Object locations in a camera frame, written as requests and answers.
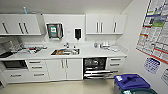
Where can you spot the small paper wall notice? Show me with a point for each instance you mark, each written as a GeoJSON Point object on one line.
{"type": "Point", "coordinates": [165, 76]}
{"type": "Point", "coordinates": [152, 65]}

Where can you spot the steel paper towel dispenser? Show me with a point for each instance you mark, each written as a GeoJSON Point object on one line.
{"type": "Point", "coordinates": [53, 31]}

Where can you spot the white cloth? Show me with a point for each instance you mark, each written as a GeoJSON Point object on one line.
{"type": "Point", "coordinates": [114, 48]}

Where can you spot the black flat tray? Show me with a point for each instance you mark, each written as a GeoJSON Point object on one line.
{"type": "Point", "coordinates": [6, 54]}

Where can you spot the white two-door base cabinet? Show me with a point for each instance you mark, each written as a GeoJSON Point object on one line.
{"type": "Point", "coordinates": [53, 71]}

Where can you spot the stainless steel dishwasher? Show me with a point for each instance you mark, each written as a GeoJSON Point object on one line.
{"type": "Point", "coordinates": [96, 76]}

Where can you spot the grey bin blue lid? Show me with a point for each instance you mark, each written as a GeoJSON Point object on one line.
{"type": "Point", "coordinates": [131, 81]}

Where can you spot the chrome faucet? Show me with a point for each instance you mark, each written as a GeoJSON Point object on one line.
{"type": "Point", "coordinates": [66, 46]}

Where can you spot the small clear bottle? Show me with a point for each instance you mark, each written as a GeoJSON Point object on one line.
{"type": "Point", "coordinates": [24, 10]}

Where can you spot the stainless steel sink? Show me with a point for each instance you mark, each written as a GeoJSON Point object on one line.
{"type": "Point", "coordinates": [54, 54]}

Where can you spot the dish soap bottle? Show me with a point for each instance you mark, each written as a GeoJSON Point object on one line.
{"type": "Point", "coordinates": [96, 44]}

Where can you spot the coffee machine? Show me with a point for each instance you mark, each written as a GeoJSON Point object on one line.
{"type": "Point", "coordinates": [6, 46]}

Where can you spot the built-in black microwave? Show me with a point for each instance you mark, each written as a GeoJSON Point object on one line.
{"type": "Point", "coordinates": [15, 64]}

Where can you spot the white drawer unit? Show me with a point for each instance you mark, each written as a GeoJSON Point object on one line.
{"type": "Point", "coordinates": [46, 70]}
{"type": "Point", "coordinates": [123, 68]}

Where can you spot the stack of white bowls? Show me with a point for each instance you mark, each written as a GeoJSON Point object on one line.
{"type": "Point", "coordinates": [105, 45]}

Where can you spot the plate with orange food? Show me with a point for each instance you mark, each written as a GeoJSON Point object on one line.
{"type": "Point", "coordinates": [60, 52]}

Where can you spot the large colourful wall poster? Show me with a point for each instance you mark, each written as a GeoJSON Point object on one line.
{"type": "Point", "coordinates": [155, 30]}

